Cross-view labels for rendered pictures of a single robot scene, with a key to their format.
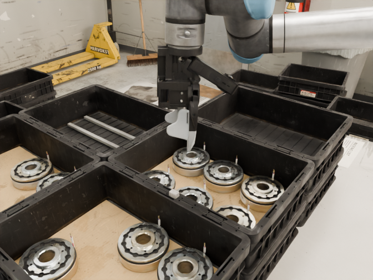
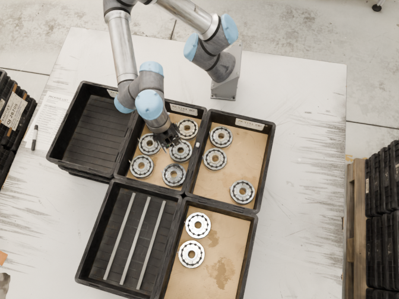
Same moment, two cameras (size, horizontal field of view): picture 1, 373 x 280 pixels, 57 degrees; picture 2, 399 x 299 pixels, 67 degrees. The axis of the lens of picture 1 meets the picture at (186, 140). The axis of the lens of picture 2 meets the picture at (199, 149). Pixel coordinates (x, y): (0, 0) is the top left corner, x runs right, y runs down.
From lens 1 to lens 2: 110 cm
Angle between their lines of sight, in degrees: 68
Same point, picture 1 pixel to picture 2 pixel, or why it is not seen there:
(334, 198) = not seen: hidden behind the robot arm
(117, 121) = (101, 248)
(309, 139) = (86, 111)
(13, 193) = (209, 254)
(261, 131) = (85, 140)
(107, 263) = (228, 172)
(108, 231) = (211, 183)
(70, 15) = not seen: outside the picture
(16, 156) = (176, 288)
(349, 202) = not seen: hidden behind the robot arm
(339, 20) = (130, 48)
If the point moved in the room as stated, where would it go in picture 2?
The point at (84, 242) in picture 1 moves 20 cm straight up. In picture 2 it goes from (222, 189) to (225, 176)
